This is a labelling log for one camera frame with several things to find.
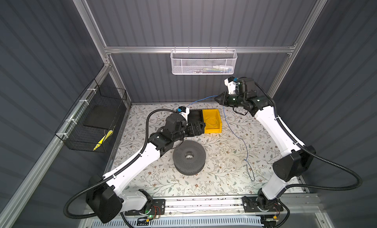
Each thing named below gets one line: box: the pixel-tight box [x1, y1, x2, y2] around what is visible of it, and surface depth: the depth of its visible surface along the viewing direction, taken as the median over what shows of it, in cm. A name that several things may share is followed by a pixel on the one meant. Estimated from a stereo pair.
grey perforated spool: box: [172, 140, 207, 176], surface depth 86 cm
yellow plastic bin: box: [202, 109, 223, 134], surface depth 107 cm
